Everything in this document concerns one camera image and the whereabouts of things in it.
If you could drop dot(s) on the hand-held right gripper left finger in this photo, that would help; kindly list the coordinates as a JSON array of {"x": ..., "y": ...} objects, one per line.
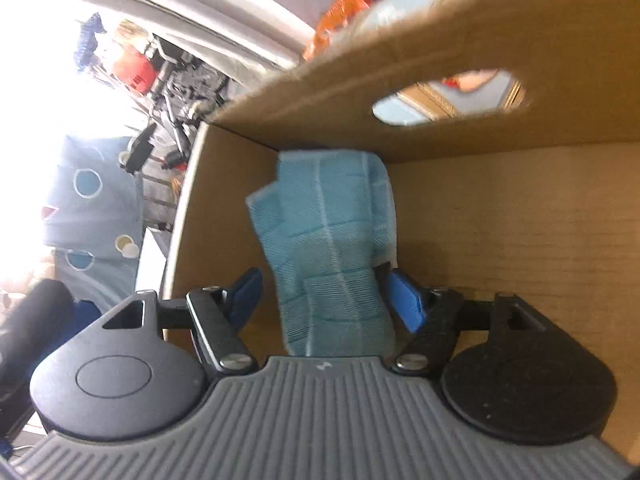
[{"x": 247, "y": 292}]

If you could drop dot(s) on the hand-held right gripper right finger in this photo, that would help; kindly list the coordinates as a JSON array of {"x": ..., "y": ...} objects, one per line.
[{"x": 405, "y": 297}]

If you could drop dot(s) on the blue checked cloth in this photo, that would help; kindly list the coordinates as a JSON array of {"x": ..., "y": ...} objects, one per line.
[{"x": 325, "y": 240}]

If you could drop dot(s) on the brown cardboard box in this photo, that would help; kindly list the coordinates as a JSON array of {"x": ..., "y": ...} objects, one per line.
[{"x": 500, "y": 235}]

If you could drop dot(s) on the grey flat panel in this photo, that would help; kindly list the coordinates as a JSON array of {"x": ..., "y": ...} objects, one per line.
[{"x": 152, "y": 260}]

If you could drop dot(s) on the grey dotted hanging cloth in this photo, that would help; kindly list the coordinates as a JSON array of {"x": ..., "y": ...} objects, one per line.
[{"x": 100, "y": 210}]

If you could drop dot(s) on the black clamp holder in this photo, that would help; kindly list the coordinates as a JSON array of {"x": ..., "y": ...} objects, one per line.
[{"x": 137, "y": 152}]

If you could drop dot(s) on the dark metal equipment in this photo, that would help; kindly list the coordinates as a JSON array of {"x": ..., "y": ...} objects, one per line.
[{"x": 190, "y": 85}]

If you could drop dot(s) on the red plastic container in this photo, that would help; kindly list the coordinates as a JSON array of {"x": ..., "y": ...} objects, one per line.
[{"x": 132, "y": 67}]

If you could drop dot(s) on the orange plastic bag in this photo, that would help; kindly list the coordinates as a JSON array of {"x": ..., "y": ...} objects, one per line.
[{"x": 340, "y": 15}]

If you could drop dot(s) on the grey curtain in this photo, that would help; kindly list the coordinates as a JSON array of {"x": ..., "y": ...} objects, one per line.
[{"x": 175, "y": 5}]

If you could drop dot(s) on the blue bundled garment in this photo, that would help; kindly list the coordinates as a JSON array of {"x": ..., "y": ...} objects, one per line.
[{"x": 90, "y": 30}]

